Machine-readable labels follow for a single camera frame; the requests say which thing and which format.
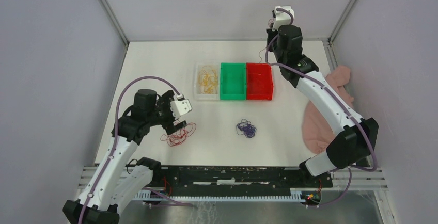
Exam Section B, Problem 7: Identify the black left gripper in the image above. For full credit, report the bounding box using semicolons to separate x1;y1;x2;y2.
147;90;187;135

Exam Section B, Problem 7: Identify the yellow cable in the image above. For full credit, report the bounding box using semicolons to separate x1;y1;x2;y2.
199;66;220;95

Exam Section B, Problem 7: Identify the coloured cable bundle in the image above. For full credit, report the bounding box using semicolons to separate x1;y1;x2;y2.
236;119;257;139

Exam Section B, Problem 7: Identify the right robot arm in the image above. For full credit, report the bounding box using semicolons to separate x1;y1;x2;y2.
266;24;379;187

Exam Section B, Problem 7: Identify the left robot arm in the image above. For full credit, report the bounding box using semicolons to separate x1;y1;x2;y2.
62;89;192;223

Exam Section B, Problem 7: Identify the red plastic bin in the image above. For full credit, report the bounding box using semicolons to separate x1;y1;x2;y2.
246;63;274;101

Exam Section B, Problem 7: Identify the clear plastic bin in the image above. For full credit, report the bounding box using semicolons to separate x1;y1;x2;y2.
194;62;221;101

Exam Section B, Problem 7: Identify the green plastic bin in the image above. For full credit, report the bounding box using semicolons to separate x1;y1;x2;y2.
220;62;247;100

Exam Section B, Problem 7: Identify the pink cloth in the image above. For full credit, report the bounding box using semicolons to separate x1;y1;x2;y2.
302;66;354;154

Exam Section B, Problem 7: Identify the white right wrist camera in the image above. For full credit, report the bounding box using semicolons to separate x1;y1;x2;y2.
270;6;295;31

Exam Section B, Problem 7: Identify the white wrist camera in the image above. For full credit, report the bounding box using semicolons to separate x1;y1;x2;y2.
270;6;295;31
170;94;193;120

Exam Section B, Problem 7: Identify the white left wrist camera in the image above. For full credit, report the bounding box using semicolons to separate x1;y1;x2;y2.
170;94;193;120

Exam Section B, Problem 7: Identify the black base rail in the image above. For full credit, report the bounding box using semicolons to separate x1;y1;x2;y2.
148;165;333;197

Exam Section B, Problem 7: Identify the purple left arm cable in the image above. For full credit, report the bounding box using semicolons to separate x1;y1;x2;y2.
77;76;196;224

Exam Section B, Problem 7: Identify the white slotted cable duct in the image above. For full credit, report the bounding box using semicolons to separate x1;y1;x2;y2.
133;190;305;203

